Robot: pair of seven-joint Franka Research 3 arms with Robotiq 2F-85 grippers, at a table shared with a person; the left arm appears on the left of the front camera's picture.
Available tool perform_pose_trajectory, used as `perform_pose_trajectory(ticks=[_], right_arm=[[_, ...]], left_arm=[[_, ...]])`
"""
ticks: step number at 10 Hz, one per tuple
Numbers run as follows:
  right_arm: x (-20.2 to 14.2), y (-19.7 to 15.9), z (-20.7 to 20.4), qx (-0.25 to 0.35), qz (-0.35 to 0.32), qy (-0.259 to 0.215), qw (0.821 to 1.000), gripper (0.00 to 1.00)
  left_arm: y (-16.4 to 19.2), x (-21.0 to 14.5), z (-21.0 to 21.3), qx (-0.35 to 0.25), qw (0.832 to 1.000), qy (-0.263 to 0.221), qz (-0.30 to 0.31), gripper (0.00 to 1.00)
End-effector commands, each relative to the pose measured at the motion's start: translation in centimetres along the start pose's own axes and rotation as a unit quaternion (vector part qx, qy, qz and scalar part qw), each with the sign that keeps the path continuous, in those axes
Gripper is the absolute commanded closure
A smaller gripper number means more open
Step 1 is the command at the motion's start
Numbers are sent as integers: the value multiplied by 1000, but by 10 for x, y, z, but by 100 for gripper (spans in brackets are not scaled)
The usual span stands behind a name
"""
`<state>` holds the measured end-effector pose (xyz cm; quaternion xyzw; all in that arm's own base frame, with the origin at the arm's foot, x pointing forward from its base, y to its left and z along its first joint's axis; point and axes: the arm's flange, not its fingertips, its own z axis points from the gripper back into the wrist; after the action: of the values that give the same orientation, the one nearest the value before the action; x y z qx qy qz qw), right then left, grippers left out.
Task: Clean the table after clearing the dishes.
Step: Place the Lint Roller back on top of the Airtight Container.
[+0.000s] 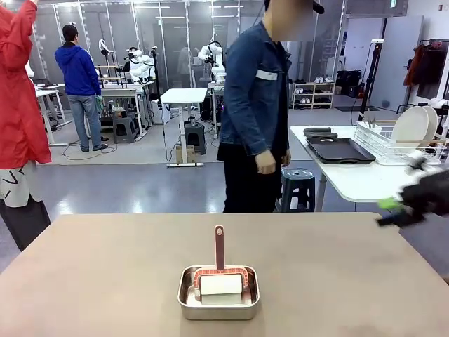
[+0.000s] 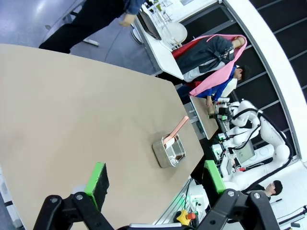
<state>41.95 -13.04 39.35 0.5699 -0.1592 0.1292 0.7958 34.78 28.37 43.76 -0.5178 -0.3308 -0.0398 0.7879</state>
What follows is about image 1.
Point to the grey step stool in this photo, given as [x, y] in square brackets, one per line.
[123, 130]
[194, 137]

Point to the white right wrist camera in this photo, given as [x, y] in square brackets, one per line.
[422, 162]

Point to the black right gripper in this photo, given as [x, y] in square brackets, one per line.
[431, 196]

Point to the long white work desk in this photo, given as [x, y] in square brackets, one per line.
[119, 92]

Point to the dark grey plastic stool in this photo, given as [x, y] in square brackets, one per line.
[298, 186]

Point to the white standing desk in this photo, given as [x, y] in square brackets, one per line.
[184, 94]

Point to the wooden shoe rack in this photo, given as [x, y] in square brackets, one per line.
[314, 94]

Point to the person's left hand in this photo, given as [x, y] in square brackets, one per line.
[286, 158]

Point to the rectangular steel container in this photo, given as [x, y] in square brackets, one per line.
[217, 312]

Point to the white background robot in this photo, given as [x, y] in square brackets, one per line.
[140, 66]
[214, 59]

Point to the man in blue hoodie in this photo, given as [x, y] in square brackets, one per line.
[77, 70]

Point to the black floor mat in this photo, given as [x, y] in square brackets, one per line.
[356, 108]

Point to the wooden frame rack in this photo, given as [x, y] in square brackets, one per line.
[110, 79]

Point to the dark maroon hanging coat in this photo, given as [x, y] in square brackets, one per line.
[433, 70]

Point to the person's right hand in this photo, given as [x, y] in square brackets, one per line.
[266, 162]

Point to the black clothes rack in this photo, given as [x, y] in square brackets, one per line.
[421, 42]

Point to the person in red coat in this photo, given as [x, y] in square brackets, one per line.
[17, 105]

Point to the black tripod stand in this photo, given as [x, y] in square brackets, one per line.
[368, 87]

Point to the denim sleeved right forearm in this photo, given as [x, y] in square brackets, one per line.
[257, 140]

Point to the pile of black bags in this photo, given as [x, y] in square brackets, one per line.
[349, 82]

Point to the orange hanging jacket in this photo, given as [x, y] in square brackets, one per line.
[414, 66]

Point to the person in denim jacket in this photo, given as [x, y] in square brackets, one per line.
[252, 105]

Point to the white side table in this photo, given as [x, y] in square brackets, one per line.
[350, 179]

